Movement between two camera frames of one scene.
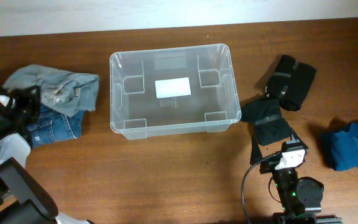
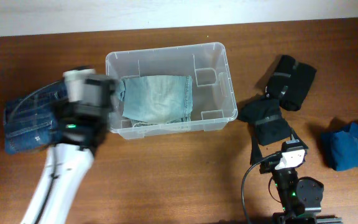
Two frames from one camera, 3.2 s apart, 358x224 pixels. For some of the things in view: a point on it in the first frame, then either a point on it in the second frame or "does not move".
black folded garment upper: [290, 82] does not move
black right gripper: [255, 156] does not move
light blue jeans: [64, 92] -> [160, 99]
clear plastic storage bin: [162, 93] does not move
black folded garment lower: [266, 114] does not move
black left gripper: [24, 93] -> [63, 112]
